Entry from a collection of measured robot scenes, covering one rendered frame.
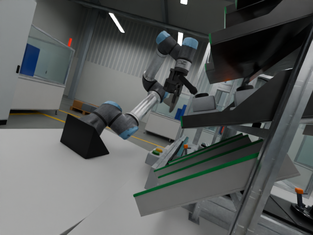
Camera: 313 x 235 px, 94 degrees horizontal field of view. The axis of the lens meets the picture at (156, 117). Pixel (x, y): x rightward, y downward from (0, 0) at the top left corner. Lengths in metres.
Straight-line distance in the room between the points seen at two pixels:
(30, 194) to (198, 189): 0.47
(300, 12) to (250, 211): 0.30
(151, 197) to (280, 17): 0.38
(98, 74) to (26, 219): 9.82
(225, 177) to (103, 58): 10.15
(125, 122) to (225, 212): 0.63
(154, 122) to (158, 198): 5.50
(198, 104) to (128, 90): 8.97
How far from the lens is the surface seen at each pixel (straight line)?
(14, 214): 0.54
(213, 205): 0.68
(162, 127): 5.78
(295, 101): 0.26
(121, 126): 0.87
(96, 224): 0.51
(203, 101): 0.32
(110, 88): 9.68
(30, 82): 4.48
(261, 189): 0.26
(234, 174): 0.28
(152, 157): 0.80
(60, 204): 0.56
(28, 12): 3.67
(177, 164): 0.45
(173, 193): 0.31
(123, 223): 0.53
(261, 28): 0.32
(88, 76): 10.48
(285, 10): 0.34
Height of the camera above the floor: 1.21
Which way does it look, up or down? 4 degrees down
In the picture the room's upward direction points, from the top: 18 degrees clockwise
